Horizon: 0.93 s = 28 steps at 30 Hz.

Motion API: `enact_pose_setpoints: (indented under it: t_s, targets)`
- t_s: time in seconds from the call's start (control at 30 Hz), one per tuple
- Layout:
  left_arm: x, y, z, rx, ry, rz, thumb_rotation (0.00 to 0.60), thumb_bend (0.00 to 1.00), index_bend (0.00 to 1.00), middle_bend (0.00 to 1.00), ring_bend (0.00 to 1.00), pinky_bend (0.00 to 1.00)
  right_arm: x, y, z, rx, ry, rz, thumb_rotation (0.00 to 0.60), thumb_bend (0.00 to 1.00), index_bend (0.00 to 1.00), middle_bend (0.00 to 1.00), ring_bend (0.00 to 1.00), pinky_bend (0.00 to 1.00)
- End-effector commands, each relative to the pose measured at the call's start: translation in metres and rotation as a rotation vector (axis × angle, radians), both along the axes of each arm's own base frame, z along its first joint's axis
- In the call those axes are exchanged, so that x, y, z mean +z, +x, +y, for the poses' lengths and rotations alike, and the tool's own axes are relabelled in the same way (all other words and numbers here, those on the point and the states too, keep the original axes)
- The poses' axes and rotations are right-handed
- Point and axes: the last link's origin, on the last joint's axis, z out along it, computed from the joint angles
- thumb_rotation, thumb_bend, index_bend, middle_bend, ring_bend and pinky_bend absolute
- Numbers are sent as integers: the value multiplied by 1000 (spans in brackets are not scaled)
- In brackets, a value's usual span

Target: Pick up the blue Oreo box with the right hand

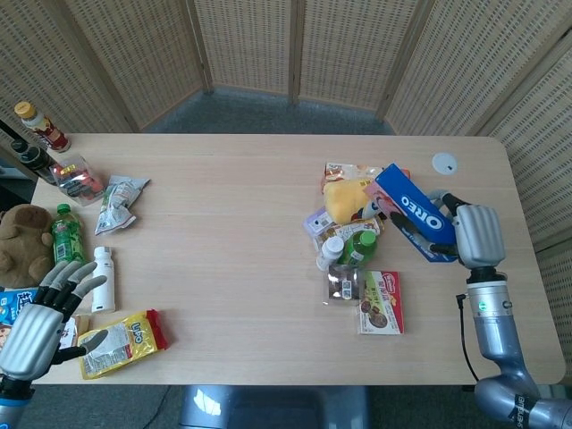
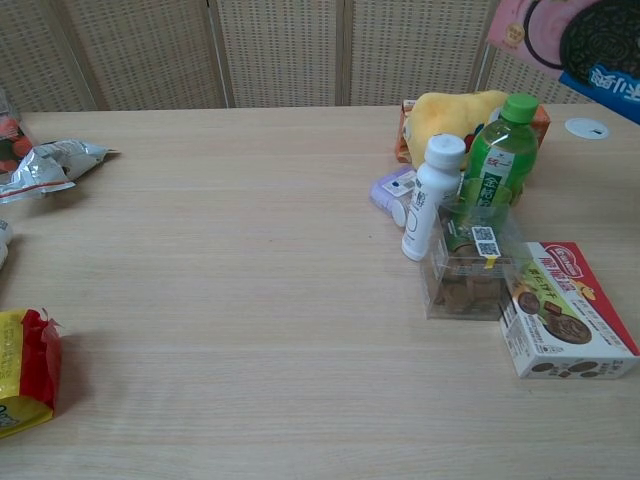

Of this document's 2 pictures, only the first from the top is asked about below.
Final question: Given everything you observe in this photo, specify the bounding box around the yellow red Lipo snack bag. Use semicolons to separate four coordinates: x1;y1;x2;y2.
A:
77;308;170;382

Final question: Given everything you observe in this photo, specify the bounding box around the blue snack bag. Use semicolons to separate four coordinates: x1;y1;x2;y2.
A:
0;287;40;328

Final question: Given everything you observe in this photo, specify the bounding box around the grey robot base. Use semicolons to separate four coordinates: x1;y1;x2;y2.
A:
178;384;373;429

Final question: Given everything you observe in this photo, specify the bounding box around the woven rattan folding screen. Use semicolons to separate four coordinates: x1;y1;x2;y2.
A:
0;0;572;278

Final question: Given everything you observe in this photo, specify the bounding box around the yellow cap red label bottle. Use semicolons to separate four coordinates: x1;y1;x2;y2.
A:
13;101;72;154

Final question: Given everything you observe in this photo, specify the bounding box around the red white chocolate cookie box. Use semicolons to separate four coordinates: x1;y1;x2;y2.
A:
356;269;408;337

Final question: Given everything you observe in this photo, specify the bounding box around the clear bag with red snacks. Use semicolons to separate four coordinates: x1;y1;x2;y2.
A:
48;153;107;207

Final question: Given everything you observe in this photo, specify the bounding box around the dark glass bottle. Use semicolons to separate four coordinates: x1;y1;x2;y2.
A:
10;138;60;185

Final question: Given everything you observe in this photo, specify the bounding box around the white plastic bottle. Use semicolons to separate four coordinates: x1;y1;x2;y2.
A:
90;246;117;314

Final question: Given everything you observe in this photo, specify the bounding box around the green label drink bottle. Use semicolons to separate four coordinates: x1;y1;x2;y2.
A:
50;202;87;265

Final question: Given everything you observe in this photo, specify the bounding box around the white round table grommet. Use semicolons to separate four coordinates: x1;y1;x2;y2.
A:
431;152;460;177

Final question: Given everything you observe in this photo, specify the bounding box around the beige red print snack pack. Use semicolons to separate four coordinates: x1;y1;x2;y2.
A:
321;220;386;252

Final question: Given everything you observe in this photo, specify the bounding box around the white cartoon snack pack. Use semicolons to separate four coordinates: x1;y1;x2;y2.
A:
0;314;92;351

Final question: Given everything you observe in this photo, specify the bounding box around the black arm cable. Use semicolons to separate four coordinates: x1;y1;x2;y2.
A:
455;291;480;382

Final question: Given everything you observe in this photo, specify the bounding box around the yellow plush toy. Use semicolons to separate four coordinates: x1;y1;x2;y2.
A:
322;175;386;225

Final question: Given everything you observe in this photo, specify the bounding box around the crumpled silver snack bag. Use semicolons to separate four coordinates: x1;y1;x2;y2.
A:
94;174;152;237

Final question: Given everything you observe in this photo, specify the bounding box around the green tea bottle green cap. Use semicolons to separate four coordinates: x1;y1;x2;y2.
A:
336;229;379;267

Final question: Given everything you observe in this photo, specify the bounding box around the clear plastic cookie box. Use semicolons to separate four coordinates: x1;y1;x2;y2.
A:
322;263;365;307

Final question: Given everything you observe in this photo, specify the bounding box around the brown plush animal toy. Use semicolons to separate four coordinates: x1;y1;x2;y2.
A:
0;203;55;288

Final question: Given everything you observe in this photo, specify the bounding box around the purple small box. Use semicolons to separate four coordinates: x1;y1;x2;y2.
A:
303;206;337;239

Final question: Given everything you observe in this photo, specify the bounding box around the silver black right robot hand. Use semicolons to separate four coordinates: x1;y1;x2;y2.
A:
425;189;509;270

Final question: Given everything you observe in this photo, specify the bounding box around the white yogurt drink bottle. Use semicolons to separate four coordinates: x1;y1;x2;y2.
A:
315;236;347;272

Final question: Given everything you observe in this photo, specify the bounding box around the blue Oreo cookie box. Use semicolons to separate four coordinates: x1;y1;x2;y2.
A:
363;162;459;263

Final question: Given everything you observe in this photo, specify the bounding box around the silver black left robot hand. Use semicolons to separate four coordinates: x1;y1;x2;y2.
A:
0;261;109;382

